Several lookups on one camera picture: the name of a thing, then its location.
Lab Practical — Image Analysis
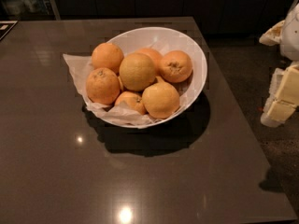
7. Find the white ceramic bowl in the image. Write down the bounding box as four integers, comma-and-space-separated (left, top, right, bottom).
81, 26, 208, 130

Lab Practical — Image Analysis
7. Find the small orange at front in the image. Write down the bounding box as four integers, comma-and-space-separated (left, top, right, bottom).
115, 91, 147, 115

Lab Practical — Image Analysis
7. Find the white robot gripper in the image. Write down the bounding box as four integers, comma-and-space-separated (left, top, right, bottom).
259, 4, 299, 128

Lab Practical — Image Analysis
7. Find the orange at back right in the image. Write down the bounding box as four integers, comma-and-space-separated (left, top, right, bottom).
159, 50, 192, 83

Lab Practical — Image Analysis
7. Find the orange at back centre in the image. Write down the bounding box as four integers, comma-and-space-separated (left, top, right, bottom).
136, 48, 163, 76

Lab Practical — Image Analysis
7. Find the orange at front right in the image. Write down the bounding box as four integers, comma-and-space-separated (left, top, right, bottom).
142, 77, 180, 119

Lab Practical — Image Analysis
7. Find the white crumpled paper liner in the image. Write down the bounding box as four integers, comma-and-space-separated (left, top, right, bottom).
63, 54, 192, 129

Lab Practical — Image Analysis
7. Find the orange at front left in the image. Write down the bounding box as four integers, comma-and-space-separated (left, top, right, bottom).
86, 67, 121, 105

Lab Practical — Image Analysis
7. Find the dark stovetop corner panel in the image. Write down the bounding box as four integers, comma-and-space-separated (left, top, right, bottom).
0, 21, 18, 41

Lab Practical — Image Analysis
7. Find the yellowish orange in centre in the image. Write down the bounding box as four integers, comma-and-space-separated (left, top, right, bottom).
119, 53, 155, 91

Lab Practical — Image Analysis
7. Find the orange at back left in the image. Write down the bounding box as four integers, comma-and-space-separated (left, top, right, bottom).
92, 43, 124, 74

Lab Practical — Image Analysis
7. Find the glass cabinet with items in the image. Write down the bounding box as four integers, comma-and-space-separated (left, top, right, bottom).
0, 0, 60, 21

